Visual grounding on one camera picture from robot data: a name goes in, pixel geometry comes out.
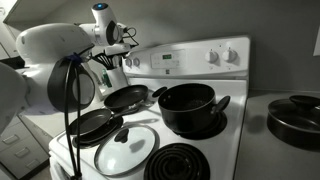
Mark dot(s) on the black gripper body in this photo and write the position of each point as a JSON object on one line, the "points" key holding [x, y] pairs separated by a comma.
{"points": [[122, 36]]}

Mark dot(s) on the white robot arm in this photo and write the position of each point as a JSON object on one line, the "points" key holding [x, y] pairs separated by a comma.
{"points": [[50, 40]]}

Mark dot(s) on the white electric stove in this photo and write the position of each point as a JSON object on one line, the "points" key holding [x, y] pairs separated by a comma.
{"points": [[230, 146]]}

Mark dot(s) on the metal whisk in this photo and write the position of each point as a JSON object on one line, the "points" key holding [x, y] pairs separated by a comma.
{"points": [[116, 61]]}

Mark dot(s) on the black spatula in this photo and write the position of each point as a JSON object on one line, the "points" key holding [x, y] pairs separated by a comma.
{"points": [[97, 60]]}

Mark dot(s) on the white utensil crock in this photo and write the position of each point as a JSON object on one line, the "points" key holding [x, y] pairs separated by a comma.
{"points": [[117, 80]]}

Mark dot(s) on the green dish soap bottle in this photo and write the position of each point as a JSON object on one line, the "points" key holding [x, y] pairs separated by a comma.
{"points": [[106, 79]]}

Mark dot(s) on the white paper towel roll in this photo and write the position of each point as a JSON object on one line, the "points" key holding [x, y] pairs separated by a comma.
{"points": [[98, 88]]}

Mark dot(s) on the black frying pan rear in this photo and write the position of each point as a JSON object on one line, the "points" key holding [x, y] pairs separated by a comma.
{"points": [[126, 96]]}

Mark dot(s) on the black frying pan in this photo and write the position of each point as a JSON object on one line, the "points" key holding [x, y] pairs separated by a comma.
{"points": [[126, 96], [91, 121]]}

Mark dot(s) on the black frying pan front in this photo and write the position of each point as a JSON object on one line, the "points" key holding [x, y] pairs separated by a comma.
{"points": [[91, 121]]}

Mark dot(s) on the black stock pot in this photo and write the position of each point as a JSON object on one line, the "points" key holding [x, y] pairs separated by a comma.
{"points": [[190, 110]]}

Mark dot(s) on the glass pot lid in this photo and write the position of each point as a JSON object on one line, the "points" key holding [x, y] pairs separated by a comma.
{"points": [[128, 151]]}

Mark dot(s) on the grey drawer cabinet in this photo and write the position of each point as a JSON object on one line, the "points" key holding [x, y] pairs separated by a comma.
{"points": [[20, 150]]}

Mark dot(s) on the white wall cabinet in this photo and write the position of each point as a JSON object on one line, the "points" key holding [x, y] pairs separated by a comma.
{"points": [[8, 20]]}

